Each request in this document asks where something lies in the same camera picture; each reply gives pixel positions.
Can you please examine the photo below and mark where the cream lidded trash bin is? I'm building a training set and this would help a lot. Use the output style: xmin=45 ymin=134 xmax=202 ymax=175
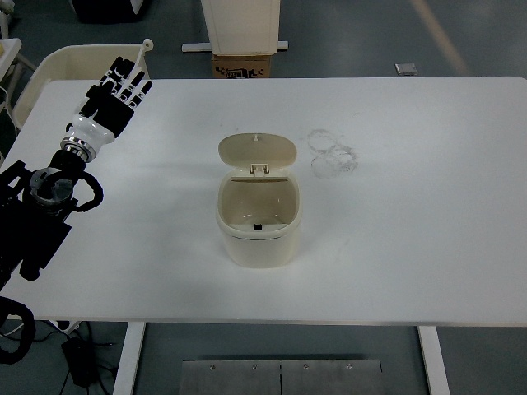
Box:
xmin=215 ymin=132 xmax=305 ymax=270

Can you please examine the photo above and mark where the white stand base bar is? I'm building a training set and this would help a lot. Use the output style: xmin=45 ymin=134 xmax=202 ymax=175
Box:
xmin=181 ymin=39 xmax=291 ymax=53

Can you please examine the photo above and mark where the brown printed cardboard box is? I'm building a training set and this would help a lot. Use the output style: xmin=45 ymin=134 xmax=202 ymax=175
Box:
xmin=211 ymin=53 xmax=273 ymax=79

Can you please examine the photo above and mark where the white table leg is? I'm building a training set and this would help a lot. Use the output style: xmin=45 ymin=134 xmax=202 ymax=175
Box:
xmin=111 ymin=322 xmax=147 ymax=395
xmin=417 ymin=324 xmax=452 ymax=395

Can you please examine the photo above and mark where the black box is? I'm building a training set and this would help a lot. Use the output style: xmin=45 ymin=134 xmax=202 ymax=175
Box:
xmin=70 ymin=0 xmax=143 ymax=25

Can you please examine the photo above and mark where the black power adapter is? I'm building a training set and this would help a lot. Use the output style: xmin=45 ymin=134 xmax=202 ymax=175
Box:
xmin=60 ymin=334 xmax=100 ymax=388

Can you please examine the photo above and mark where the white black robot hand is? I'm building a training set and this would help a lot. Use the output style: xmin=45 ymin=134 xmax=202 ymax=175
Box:
xmin=64 ymin=56 xmax=154 ymax=151

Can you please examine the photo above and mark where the black floor cable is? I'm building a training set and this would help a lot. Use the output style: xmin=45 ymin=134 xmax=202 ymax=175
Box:
xmin=35 ymin=321 xmax=115 ymax=350

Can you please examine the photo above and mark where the cream plastic crate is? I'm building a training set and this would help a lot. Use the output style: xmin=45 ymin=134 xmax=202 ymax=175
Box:
xmin=12 ymin=38 xmax=155 ymax=132

